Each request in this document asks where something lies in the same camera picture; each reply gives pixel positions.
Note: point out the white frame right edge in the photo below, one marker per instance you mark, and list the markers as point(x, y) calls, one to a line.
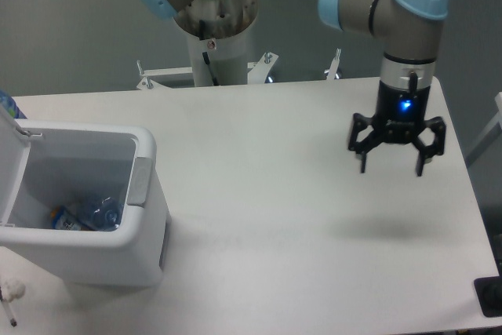
point(490, 133)

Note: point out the white plastic trash can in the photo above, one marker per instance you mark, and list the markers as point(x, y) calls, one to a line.
point(45, 165)

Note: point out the blue yellow snack wrapper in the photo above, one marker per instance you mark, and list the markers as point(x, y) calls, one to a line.
point(62, 219)

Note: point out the blue patterned object left edge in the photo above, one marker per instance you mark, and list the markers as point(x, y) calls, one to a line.
point(10, 105)

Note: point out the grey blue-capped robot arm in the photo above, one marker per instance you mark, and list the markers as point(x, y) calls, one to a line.
point(411, 30)

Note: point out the white pen black tip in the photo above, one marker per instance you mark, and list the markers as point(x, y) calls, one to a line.
point(8, 307)

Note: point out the white crumpled paper ball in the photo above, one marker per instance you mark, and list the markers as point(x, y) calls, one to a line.
point(13, 289)

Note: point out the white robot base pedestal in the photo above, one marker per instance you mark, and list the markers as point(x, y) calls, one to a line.
point(218, 40)

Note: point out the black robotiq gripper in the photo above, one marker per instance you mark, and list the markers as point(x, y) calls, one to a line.
point(402, 115)

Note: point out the black device at table corner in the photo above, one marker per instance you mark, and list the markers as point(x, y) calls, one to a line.
point(488, 290)

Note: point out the clear blue plastic bottle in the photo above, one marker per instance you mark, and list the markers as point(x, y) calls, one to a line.
point(99, 214)

